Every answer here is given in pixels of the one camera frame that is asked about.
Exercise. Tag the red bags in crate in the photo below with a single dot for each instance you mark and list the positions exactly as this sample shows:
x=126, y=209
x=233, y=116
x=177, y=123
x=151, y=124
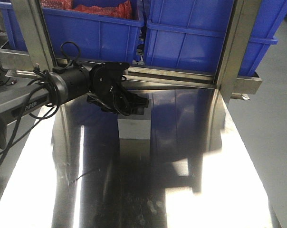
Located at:
x=122, y=10

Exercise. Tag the steel upright post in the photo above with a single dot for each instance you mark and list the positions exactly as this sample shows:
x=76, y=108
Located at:
x=29, y=15
x=240, y=26

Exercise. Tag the large blue crate left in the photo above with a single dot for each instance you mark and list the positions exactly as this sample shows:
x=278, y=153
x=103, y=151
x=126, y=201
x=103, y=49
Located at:
x=98, y=37

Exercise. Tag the gray square base block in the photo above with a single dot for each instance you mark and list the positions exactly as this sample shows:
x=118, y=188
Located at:
x=136, y=126

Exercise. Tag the large blue crate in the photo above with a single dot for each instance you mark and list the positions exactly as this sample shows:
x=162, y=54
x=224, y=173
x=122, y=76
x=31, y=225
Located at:
x=98, y=37
x=189, y=34

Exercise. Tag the steel upright post right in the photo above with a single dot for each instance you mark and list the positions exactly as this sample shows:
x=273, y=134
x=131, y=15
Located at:
x=240, y=26

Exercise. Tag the steel upright post left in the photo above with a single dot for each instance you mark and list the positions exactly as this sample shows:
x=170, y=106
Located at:
x=29, y=15

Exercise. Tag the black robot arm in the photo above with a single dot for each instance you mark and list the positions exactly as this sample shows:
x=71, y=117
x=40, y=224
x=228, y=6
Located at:
x=52, y=89

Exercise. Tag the large blue crate right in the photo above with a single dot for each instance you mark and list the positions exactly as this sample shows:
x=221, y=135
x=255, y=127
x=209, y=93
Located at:
x=189, y=34

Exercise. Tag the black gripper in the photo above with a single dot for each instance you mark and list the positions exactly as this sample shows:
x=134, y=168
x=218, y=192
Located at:
x=107, y=92

